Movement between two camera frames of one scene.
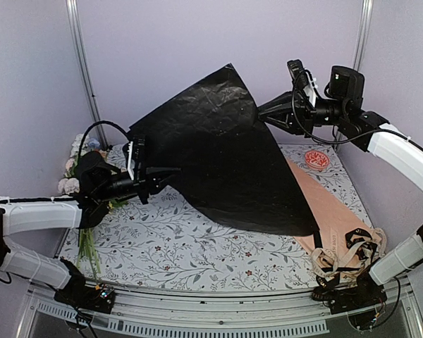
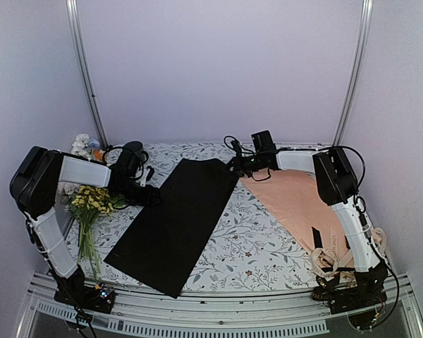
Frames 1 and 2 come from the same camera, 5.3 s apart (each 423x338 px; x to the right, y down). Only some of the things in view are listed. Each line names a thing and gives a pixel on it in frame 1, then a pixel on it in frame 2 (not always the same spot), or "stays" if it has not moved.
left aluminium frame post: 86,68 stays
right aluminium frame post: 364,17 stays
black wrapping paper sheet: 207,141 -> 163,245
